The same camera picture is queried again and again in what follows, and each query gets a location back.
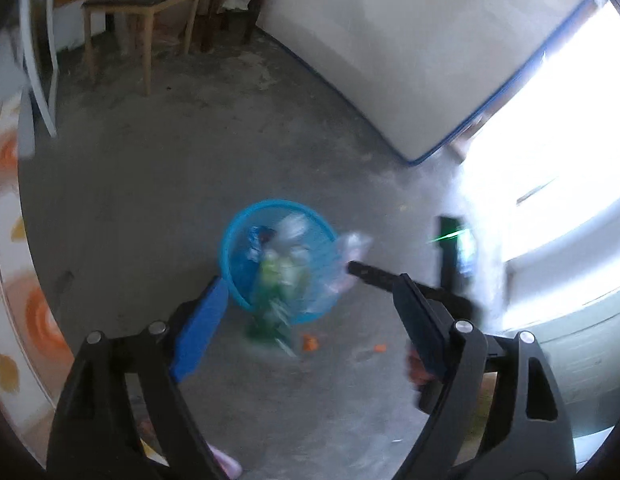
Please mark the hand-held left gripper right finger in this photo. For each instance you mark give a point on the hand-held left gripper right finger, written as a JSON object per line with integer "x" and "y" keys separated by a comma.
{"x": 420, "y": 330}

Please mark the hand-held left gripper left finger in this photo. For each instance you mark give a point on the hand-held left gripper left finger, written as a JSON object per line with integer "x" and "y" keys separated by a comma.
{"x": 200, "y": 330}

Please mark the crumpled clear plastic wrapper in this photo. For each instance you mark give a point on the crumpled clear plastic wrapper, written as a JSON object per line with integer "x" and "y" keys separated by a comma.
{"x": 292, "y": 227}

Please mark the person's pink shoe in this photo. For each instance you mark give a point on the person's pink shoe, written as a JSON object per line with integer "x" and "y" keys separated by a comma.
{"x": 227, "y": 462}

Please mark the blue plastic mesh basket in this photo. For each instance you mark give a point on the blue plastic mesh basket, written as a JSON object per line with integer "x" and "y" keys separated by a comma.
{"x": 235, "y": 240}

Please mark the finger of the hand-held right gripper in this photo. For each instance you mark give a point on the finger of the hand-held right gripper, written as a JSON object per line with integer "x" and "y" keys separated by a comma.
{"x": 372, "y": 274}

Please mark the clear plastic bag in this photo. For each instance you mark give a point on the clear plastic bag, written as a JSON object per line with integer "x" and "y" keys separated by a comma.
{"x": 352, "y": 247}

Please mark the printed floral tablecloth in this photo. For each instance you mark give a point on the printed floral tablecloth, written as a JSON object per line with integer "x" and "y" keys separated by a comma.
{"x": 20, "y": 360}

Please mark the white mattress with blue edge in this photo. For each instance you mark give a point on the white mattress with blue edge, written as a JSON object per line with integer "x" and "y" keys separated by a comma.
{"x": 415, "y": 60}

